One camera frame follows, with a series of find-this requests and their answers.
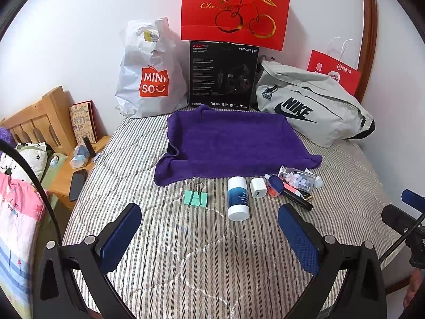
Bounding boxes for white plastic shopping bag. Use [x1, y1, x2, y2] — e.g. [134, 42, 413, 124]
[114, 16, 189, 119]

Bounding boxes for red cherry print gift bag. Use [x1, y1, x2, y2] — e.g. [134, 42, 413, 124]
[180, 0, 292, 52]

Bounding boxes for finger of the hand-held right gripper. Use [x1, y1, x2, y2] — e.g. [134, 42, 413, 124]
[401, 189, 425, 214]
[381, 204, 418, 237]

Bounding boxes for brown wooden frame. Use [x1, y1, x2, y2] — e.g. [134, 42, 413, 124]
[352, 0, 379, 102]

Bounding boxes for blue tissue pack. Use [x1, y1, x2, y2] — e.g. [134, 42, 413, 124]
[69, 144, 90, 169]

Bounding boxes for blue pink round container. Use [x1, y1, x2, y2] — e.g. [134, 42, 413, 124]
[265, 174, 284, 198]

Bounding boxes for clear pill bottle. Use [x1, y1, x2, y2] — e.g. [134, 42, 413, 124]
[278, 165, 315, 192]

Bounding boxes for black headset box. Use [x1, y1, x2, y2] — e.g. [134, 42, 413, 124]
[189, 40, 260, 111]

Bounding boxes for grey sling bag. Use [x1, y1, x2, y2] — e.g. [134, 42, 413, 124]
[256, 58, 376, 148]

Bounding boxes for wooden nightstand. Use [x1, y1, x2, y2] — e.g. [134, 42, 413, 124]
[48, 136, 112, 211]

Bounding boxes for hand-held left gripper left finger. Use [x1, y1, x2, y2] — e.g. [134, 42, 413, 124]
[33, 203, 143, 319]

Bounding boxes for small black bottle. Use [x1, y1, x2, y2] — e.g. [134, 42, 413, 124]
[84, 136, 97, 159]

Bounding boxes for wooden headboard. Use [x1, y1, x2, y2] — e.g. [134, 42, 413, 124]
[0, 86, 78, 156]

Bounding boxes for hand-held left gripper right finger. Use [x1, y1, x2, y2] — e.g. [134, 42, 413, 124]
[278, 203, 389, 319]

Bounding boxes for white spotted plush toy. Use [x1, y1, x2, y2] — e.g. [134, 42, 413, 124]
[0, 141, 55, 182]

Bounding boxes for person's right forearm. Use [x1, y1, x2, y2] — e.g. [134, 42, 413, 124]
[403, 268, 425, 310]

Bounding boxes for black phone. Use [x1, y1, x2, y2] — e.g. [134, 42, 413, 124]
[68, 168, 88, 202]

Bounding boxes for white blue label bottle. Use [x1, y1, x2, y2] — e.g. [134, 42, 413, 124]
[227, 176, 250, 221]

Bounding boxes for purple towel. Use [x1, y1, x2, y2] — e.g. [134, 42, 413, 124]
[154, 104, 323, 187]

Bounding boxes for illustrated book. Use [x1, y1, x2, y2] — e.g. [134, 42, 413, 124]
[69, 100, 99, 144]

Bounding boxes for green binder clip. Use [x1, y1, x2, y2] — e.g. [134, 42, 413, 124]
[183, 177, 208, 207]

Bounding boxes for white usb charger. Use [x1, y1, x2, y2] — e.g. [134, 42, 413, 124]
[250, 177, 268, 199]

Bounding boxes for striped quilt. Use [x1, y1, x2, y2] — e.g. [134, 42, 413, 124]
[61, 106, 407, 319]

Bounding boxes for pink star print blanket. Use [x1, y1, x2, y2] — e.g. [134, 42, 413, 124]
[0, 172, 47, 306]

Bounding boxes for black cylindrical tube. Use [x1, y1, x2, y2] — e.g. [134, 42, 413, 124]
[282, 191, 313, 212]

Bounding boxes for red paper bag white handles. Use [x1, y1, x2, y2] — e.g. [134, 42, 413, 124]
[306, 36, 362, 98]

